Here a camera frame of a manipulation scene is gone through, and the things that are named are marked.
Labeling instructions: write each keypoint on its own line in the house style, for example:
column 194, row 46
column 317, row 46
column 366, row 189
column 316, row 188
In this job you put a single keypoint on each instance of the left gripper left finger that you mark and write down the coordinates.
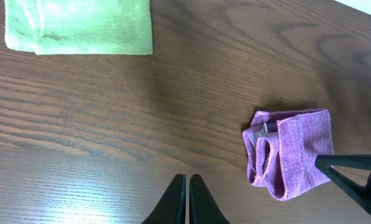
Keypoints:
column 171, row 208

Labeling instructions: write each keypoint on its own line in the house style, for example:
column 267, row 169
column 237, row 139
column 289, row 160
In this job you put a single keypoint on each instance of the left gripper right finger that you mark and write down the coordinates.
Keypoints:
column 203, row 208

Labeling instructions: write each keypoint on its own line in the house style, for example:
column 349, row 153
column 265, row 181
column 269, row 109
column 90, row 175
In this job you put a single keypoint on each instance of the large pink cloth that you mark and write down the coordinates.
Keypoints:
column 282, row 147

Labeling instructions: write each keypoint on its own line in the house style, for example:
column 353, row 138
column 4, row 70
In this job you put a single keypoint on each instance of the folded green cloth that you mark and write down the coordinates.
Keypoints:
column 54, row 27

